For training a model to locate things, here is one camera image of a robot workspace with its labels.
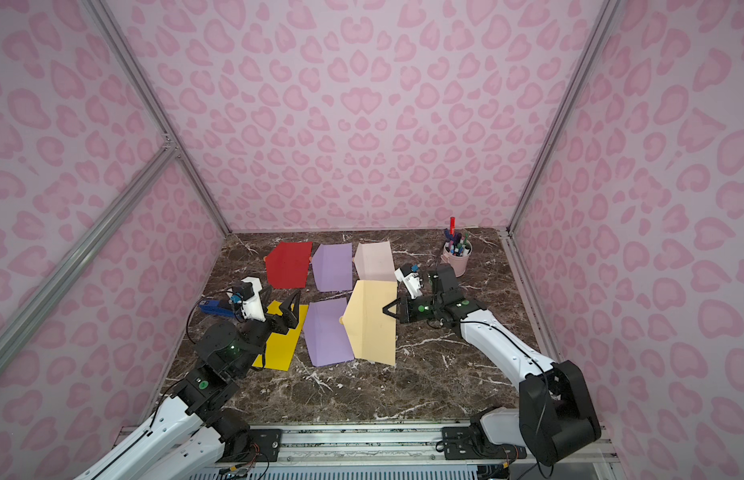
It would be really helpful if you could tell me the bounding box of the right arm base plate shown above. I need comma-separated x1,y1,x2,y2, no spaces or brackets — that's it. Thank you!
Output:
436,424,528,462

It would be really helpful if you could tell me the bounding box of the cream white envelope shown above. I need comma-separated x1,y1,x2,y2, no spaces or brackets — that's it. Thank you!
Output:
353,241,396,282

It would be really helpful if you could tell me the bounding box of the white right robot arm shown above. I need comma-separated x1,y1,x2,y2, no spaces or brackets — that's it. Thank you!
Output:
382,264,602,467

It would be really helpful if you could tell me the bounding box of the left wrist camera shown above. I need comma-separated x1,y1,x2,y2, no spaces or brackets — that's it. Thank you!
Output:
228,277,266,322

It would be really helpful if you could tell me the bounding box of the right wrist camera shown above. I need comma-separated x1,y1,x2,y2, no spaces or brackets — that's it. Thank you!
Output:
395,263,423,299

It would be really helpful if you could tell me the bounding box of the pink pen cup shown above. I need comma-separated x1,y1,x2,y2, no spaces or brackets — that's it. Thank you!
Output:
441,240,473,278

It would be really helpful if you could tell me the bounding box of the lilac envelope with butterfly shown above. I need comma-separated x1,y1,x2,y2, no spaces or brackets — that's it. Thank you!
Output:
311,243,353,292

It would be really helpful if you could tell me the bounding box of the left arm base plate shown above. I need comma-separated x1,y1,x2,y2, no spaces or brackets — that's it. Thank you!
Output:
220,428,284,464

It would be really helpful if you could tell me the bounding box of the tan kraft envelope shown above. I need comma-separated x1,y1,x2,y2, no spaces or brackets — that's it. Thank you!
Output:
340,280,397,366

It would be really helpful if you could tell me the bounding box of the yellow envelope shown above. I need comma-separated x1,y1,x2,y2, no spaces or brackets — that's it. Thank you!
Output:
253,305,309,372

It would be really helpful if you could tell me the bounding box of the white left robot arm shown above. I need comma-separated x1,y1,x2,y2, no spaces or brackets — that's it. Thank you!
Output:
81,284,301,479

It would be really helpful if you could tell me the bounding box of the red envelope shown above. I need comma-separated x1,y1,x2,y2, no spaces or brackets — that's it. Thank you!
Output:
265,242,313,290

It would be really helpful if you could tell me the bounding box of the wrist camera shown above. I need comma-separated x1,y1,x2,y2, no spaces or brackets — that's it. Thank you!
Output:
228,277,266,322
395,263,423,299

